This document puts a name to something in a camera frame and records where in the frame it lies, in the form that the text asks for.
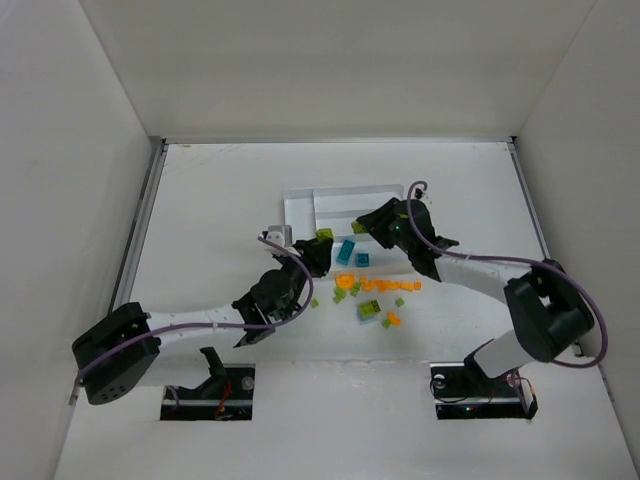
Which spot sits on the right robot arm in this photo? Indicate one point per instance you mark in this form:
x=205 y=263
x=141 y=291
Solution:
x=548 y=314

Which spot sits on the long teal lego brick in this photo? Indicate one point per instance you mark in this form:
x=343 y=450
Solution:
x=345 y=252

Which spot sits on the small orange curved lego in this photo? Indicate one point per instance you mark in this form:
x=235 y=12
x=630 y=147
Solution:
x=394 y=319

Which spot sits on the teal green lego stack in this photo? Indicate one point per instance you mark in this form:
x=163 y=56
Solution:
x=368 y=310

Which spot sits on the orange lego row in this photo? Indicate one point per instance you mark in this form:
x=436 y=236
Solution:
x=386 y=285

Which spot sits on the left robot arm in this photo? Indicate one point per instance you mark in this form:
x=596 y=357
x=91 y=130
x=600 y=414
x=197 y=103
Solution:
x=114 y=355

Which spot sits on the orange arch lego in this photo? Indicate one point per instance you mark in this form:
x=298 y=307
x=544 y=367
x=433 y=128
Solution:
x=345 y=281

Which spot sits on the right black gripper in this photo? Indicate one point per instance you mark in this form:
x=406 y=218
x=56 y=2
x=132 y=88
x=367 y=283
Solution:
x=386 y=226

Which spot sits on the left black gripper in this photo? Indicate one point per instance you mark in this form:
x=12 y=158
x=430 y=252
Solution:
x=310 y=256

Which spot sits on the small green lego cluster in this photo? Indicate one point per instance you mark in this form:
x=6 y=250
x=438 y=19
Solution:
x=341 y=293

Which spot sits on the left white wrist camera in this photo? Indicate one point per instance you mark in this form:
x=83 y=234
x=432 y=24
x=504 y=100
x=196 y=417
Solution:
x=280 y=235

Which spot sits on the green lego brick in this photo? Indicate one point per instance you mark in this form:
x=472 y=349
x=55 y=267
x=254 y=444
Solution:
x=324 y=233
x=357 y=228

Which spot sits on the white compartment tray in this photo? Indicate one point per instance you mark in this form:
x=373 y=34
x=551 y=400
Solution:
x=307 y=210

